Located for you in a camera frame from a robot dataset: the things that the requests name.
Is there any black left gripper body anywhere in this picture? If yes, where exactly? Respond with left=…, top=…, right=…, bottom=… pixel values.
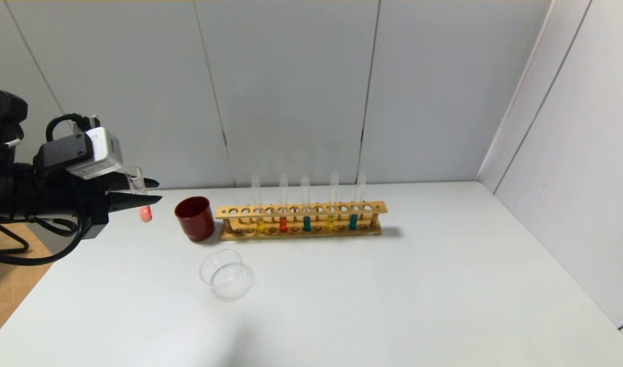
left=14, top=163, right=110, bottom=240

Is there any test tube with red pigment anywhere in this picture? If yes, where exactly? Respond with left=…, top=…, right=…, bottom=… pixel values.
left=124, top=166, right=153, bottom=223
left=279, top=174, right=289, bottom=233

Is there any test tube with yellow pigment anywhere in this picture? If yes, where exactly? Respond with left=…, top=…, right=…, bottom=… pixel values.
left=327, top=171, right=339, bottom=231
left=251, top=175, right=266, bottom=234

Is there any wooden test tube rack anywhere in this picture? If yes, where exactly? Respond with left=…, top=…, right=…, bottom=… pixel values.
left=215, top=201, right=388, bottom=241

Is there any test tube with teal pigment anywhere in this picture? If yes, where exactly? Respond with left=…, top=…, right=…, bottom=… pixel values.
left=348, top=171, right=366, bottom=230
left=299, top=173, right=312, bottom=232

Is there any dark red cup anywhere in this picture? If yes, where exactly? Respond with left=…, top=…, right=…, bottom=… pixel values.
left=175, top=196, right=216, bottom=242

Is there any black metal stand leg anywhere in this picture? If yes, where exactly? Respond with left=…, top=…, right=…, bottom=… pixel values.
left=0, top=223, right=30, bottom=260

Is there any clear glass beaker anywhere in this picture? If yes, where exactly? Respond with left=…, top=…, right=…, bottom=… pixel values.
left=199, top=249, right=254, bottom=299

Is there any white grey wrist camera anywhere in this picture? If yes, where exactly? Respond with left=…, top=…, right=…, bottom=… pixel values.
left=35, top=116, right=124, bottom=180

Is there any black cable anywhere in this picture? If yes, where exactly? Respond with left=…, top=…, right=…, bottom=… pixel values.
left=0, top=113, right=90, bottom=266

